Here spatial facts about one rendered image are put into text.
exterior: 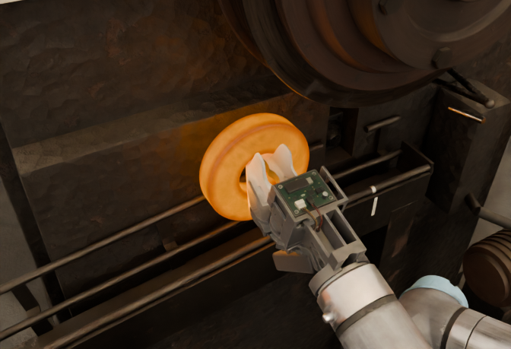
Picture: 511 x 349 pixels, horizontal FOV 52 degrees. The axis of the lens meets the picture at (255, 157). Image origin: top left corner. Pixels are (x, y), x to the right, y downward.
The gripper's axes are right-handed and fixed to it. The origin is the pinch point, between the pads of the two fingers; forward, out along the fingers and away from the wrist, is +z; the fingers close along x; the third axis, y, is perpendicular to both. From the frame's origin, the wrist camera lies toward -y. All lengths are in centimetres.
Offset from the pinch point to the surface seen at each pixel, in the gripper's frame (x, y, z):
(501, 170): -125, -94, 17
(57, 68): 19.7, 9.0, 15.6
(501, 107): -44.6, -4.6, -4.1
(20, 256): 40, -102, 59
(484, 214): -42.1, -21.9, -14.0
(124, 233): 17.8, -12.2, 3.0
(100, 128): 16.7, 0.1, 12.3
